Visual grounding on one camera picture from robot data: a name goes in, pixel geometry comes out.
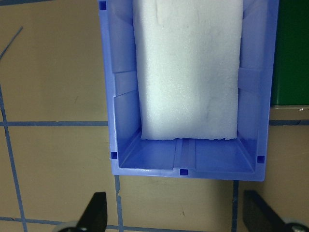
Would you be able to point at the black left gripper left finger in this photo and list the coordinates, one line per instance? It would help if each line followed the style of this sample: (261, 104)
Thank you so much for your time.
(94, 218)

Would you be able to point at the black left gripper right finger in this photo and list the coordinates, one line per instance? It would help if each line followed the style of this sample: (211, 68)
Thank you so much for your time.
(258, 216)

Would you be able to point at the blue source bin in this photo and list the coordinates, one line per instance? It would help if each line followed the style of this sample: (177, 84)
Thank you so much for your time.
(243, 158)

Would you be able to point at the green conveyor belt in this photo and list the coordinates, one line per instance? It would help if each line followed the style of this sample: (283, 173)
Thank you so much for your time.
(290, 85)

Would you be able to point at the white foam pad source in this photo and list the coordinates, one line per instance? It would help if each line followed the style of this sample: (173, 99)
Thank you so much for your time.
(187, 67)

